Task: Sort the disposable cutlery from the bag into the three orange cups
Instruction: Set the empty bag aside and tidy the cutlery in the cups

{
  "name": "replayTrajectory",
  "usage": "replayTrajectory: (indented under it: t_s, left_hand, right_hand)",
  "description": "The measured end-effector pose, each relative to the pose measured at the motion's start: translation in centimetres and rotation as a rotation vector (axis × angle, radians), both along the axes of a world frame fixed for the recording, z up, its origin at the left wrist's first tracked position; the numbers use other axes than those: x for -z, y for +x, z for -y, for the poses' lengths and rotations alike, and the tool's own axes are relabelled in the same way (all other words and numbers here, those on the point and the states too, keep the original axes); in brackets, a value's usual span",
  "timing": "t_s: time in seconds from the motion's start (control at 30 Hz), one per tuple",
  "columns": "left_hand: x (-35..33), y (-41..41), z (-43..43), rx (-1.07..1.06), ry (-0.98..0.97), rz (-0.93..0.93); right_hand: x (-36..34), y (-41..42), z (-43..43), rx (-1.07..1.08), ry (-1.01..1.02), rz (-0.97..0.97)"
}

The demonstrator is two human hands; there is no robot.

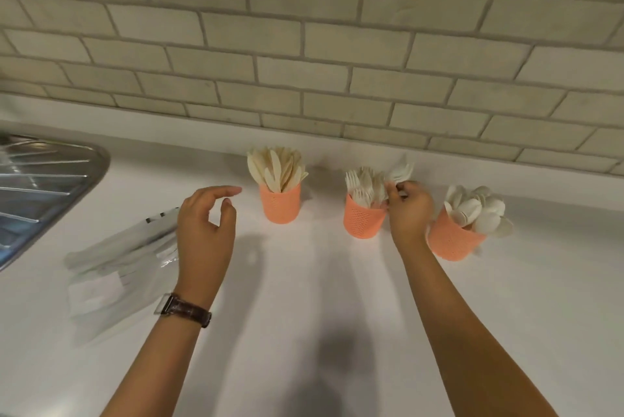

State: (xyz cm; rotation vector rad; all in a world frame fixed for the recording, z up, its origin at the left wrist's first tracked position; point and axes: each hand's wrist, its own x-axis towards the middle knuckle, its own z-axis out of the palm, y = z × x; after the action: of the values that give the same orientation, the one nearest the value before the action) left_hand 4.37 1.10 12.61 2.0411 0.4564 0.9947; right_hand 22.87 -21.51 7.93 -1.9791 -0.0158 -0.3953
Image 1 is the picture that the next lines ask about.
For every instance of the person's left hand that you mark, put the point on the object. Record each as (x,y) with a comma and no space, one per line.
(202,256)

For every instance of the person's right hand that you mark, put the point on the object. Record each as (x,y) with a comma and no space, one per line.
(412,217)

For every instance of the spoons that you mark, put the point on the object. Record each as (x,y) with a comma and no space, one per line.
(480,212)

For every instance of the translucent black print plastic bag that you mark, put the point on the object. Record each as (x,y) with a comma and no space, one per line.
(127,265)

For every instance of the person's right forearm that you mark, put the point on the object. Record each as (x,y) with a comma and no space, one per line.
(468,343)

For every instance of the person's left forearm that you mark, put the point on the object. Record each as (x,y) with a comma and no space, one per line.
(156,368)

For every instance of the stainless steel sink drainboard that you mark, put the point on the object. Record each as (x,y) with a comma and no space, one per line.
(39,192)

